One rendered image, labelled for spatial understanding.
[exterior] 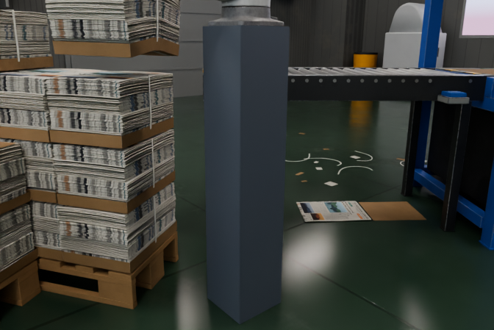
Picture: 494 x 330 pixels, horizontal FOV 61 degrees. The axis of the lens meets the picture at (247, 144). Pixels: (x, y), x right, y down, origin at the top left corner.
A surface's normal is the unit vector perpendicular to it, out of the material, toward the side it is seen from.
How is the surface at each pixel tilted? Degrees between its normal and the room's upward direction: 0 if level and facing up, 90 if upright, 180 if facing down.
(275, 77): 90
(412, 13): 90
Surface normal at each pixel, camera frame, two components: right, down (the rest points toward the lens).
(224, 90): -0.77, 0.15
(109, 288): -0.29, 0.23
